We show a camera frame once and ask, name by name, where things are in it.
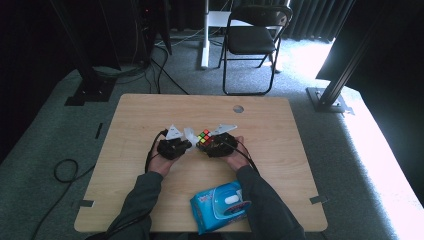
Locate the white desk leg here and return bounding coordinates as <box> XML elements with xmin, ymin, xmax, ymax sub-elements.
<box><xmin>200</xmin><ymin>0</ymin><xmax>234</xmax><ymax>70</ymax></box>

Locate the dark curtain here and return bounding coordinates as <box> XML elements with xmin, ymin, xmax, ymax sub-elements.
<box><xmin>279</xmin><ymin>0</ymin><xmax>356</xmax><ymax>43</ymax></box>

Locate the multicoloured puzzle cube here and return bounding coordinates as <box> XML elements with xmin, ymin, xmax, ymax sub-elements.
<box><xmin>196</xmin><ymin>128</ymin><xmax>214</xmax><ymax>148</ymax></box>

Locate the white wet wipe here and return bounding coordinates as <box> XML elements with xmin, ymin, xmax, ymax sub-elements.
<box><xmin>183</xmin><ymin>126</ymin><xmax>201</xmax><ymax>153</ymax></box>

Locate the person's left hand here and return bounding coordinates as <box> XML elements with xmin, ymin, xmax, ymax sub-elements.
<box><xmin>147</xmin><ymin>145</ymin><xmax>182</xmax><ymax>178</ymax></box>

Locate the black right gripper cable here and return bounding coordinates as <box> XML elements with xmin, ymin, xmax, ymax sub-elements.
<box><xmin>228</xmin><ymin>139</ymin><xmax>260</xmax><ymax>175</ymax></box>

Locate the black folding chair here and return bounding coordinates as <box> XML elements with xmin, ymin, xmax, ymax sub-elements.
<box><xmin>218</xmin><ymin>4</ymin><xmax>294</xmax><ymax>97</ymax></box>

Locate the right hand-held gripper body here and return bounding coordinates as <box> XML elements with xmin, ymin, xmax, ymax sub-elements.
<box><xmin>204</xmin><ymin>123</ymin><xmax>239</xmax><ymax>159</ymax></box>

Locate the dark computer tower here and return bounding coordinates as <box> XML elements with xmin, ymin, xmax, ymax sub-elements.
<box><xmin>132</xmin><ymin>0</ymin><xmax>173</xmax><ymax>65</ymax></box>

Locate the bundle of black floor cables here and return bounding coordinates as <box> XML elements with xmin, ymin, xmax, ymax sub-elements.
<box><xmin>93</xmin><ymin>43</ymin><xmax>190</xmax><ymax>96</ymax></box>

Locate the black metal stand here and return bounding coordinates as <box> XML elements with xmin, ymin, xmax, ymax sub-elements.
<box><xmin>49</xmin><ymin>0</ymin><xmax>118</xmax><ymax>107</ymax></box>
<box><xmin>305</xmin><ymin>13</ymin><xmax>381</xmax><ymax>116</ymax></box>

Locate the black looped floor cable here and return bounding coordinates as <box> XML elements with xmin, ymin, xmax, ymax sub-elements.
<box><xmin>31</xmin><ymin>158</ymin><xmax>98</xmax><ymax>240</ymax></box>

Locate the grey tape piece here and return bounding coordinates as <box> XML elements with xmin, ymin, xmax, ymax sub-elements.
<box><xmin>309</xmin><ymin>194</ymin><xmax>330</xmax><ymax>205</ymax></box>

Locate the person's right hand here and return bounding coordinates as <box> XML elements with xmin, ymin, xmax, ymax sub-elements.
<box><xmin>220</xmin><ymin>135</ymin><xmax>252</xmax><ymax>173</ymax></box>

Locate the blue wet wipes pack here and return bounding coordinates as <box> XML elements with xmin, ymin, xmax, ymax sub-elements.
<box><xmin>189</xmin><ymin>180</ymin><xmax>252</xmax><ymax>236</ymax></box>

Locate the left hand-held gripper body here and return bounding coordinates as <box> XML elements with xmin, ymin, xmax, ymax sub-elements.
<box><xmin>156</xmin><ymin>123</ymin><xmax>185</xmax><ymax>161</ymax></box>

